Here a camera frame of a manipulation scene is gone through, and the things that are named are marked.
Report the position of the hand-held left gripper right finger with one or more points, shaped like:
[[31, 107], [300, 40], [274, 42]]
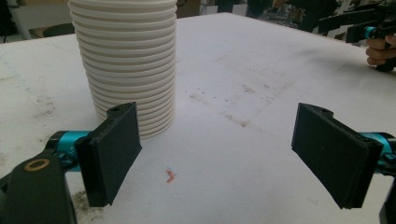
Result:
[[336, 155]]

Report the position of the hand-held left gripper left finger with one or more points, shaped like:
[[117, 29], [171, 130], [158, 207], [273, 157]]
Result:
[[109, 155]]

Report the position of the stack of white paper cups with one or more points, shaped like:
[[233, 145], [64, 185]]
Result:
[[124, 62]]

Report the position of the white foam mat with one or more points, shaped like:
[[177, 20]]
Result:
[[233, 93]]

